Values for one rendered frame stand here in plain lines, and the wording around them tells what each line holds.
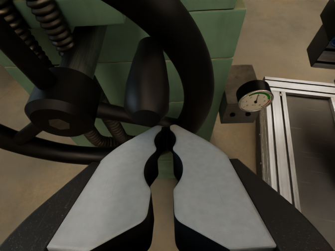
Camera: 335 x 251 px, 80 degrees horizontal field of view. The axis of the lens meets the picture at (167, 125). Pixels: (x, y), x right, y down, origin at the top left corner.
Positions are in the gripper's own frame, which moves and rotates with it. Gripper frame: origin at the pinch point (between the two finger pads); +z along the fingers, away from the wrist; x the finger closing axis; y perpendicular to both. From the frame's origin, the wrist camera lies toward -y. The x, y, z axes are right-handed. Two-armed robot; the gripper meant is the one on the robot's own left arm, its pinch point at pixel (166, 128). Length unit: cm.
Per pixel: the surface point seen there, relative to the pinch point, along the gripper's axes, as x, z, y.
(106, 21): -6.4, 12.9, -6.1
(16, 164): -83, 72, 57
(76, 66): -9.4, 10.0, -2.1
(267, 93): 17.3, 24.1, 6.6
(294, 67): 80, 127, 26
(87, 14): -8.1, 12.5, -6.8
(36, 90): -11.4, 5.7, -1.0
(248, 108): 15.0, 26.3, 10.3
